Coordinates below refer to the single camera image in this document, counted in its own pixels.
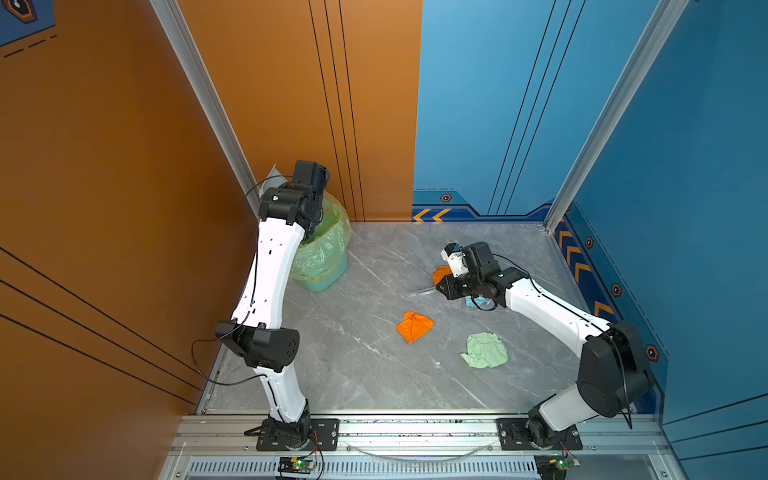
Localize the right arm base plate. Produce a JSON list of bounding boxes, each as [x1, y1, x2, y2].
[[495, 417, 583, 451]]

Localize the orange crumpled paper near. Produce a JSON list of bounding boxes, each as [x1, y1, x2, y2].
[[396, 311, 435, 344]]

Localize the aluminium corner post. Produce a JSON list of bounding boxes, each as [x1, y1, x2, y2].
[[543, 0, 689, 235], [149, 0, 259, 215]]

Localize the left aluminium corner post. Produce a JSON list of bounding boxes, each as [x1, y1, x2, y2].
[[149, 0, 259, 215]]

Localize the left circuit board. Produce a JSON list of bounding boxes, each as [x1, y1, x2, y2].
[[277, 457, 318, 479]]

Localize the aluminium frame rail front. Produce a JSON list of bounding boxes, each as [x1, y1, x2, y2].
[[159, 411, 686, 479]]

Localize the teal dustpan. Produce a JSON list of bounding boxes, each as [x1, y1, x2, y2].
[[258, 165, 292, 199]]

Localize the green trash bin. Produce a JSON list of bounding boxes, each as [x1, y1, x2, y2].
[[290, 191, 351, 293]]

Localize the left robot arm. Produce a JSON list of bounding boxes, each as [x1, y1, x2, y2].
[[215, 160, 330, 450]]

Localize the orange crumpled paper far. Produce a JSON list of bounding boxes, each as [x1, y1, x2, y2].
[[432, 266, 453, 286]]

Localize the right circuit board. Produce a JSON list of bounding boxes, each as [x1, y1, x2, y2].
[[534, 456, 581, 480]]

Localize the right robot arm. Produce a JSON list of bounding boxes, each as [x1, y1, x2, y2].
[[436, 267, 655, 449]]

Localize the light blue paper scrap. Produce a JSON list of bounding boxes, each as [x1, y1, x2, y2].
[[466, 297, 494, 310]]

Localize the right aluminium corner post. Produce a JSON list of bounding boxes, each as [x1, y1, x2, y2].
[[543, 0, 689, 235]]

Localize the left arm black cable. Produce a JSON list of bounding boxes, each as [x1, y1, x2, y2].
[[190, 173, 295, 424]]

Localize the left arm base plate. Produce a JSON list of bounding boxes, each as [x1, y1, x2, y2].
[[256, 418, 340, 453]]

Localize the large green crumpled paper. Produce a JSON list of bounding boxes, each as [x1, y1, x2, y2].
[[460, 332, 509, 369]]

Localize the circuit board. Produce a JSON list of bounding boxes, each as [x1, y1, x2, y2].
[[534, 456, 581, 480], [277, 457, 318, 479]]

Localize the orange crumpled paper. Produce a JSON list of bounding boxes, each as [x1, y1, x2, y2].
[[432, 266, 453, 286], [396, 311, 435, 344]]

